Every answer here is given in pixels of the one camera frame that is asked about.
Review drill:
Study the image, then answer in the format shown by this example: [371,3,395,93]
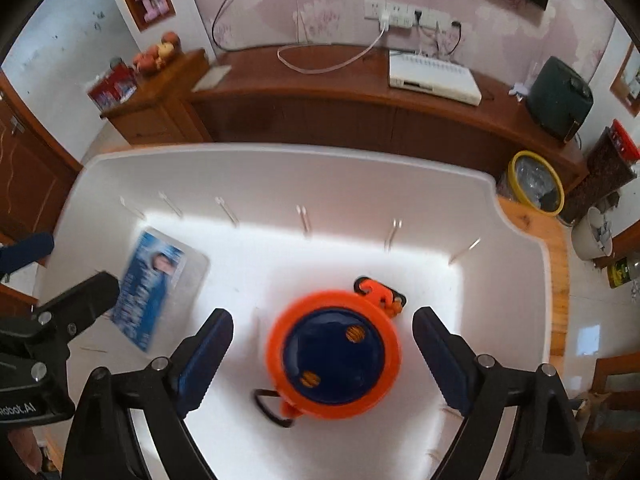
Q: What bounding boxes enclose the long wooden tv cabinet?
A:
[190,42,591,191]

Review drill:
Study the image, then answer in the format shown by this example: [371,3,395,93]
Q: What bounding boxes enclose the pink packets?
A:
[132,0,168,23]

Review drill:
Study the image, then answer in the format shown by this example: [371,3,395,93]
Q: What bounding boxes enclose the white bucket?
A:
[571,205,615,261]

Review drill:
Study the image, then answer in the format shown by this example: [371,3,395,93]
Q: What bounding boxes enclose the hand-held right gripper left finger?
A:
[62,307,236,480]

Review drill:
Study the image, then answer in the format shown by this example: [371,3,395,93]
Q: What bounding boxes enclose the white cable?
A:
[277,22,388,75]

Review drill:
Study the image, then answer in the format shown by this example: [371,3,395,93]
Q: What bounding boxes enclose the brown wooden door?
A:
[0,72,83,266]

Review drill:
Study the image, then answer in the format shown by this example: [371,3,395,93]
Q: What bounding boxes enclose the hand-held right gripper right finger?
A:
[412,306,591,480]

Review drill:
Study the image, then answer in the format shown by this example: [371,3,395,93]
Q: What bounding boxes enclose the wooden wall niche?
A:
[610,42,640,116]

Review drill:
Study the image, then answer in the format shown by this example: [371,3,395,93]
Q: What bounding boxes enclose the green can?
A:
[607,257,640,288]

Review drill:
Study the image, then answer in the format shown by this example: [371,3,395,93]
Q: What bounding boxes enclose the row of cotton swabs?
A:
[119,190,483,266]

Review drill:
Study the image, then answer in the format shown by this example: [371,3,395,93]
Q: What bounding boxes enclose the pile of orange fruit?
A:
[132,31,182,77]

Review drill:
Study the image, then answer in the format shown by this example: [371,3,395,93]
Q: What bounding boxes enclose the yellow-rimmed trash bin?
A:
[507,150,566,217]

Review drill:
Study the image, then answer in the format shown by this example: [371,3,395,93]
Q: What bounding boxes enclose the white set-top box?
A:
[389,50,482,107]

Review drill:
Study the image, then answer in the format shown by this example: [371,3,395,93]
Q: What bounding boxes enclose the small wooden cabinet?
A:
[100,49,216,146]

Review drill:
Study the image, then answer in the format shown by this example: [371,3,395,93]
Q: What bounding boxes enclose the orange blue round toy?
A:
[252,276,407,428]

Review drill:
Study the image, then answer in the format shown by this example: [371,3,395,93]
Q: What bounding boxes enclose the dark thin cable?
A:
[211,0,256,52]

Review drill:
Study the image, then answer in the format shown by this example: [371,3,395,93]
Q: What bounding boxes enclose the person's left hand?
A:
[7,427,45,476]

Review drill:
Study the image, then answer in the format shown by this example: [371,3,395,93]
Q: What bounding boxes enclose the white plastic tray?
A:
[32,142,551,480]

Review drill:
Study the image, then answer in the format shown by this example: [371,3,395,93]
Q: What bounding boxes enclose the blue photo card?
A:
[109,230,210,353]

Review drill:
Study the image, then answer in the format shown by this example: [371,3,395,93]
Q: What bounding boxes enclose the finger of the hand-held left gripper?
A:
[0,232,55,281]
[30,270,122,356]

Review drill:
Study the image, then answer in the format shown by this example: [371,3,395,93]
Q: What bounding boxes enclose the dark green appliance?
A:
[527,56,595,142]

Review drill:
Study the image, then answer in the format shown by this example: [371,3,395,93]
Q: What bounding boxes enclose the red box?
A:
[87,57,138,111]

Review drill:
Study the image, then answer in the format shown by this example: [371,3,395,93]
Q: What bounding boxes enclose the brown container with red lid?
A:
[560,119,640,226]

